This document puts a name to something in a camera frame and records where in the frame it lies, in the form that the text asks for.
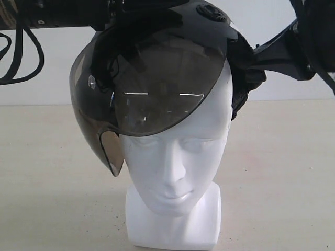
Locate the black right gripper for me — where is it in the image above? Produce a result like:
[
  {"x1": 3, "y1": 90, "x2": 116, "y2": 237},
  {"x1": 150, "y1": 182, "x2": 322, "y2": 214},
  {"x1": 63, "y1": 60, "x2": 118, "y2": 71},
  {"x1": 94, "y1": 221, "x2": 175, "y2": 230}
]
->
[{"x1": 251, "y1": 1, "x2": 334, "y2": 81}]

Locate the black helmet with tinted visor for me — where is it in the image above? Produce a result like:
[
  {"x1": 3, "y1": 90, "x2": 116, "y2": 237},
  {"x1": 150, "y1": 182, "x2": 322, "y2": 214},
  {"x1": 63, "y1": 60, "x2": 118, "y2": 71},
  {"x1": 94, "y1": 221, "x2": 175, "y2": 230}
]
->
[{"x1": 69, "y1": 1, "x2": 266, "y2": 176}]

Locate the white mannequin head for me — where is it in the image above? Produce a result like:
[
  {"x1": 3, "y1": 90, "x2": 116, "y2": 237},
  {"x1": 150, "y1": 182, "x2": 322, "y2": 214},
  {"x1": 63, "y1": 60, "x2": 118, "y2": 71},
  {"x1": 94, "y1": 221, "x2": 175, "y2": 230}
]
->
[{"x1": 120, "y1": 63, "x2": 233, "y2": 250}]

